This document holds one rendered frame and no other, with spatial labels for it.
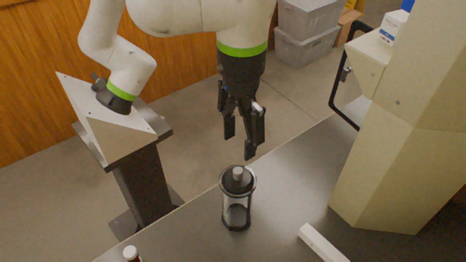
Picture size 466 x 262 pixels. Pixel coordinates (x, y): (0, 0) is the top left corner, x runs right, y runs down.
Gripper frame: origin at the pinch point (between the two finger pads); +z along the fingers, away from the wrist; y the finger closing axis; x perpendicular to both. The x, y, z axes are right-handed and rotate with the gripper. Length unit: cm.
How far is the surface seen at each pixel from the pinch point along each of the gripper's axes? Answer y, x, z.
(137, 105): 73, 2, 39
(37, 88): 180, 40, 80
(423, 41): -18.8, -28.7, -25.4
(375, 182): -24.0, -28.6, 14.6
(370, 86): -12.5, -28.6, -10.8
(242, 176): -1.1, -0.3, 14.2
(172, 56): 181, -67, 95
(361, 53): -7.6, -28.7, -17.2
